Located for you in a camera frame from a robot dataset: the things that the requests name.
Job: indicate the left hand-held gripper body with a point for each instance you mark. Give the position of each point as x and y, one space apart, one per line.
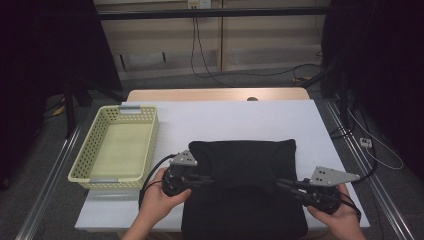
176 181

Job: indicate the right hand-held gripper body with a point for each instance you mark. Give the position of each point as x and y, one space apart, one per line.
325 176

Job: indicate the black shirt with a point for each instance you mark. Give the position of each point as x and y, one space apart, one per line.
243 160

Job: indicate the pale yellow plastic basket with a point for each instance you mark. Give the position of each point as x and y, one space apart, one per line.
120 150

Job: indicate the person's left hand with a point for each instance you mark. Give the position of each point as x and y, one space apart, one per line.
156 203

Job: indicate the person's right hand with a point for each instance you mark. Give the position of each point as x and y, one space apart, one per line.
343 223

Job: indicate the white power strip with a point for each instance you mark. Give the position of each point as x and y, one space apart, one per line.
365 142

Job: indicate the black stand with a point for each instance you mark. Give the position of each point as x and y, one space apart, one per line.
343 106
69 113

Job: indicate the black curtain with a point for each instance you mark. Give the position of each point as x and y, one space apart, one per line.
40 66
383 66

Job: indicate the light wooden cabinet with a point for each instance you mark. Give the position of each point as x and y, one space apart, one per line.
266 40

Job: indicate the black horizontal bar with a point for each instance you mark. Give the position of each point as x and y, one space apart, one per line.
233 12

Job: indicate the aluminium rail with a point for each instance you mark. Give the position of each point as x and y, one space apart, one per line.
49 186
380 190

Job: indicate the white wall outlet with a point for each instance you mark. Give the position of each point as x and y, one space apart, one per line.
199 3

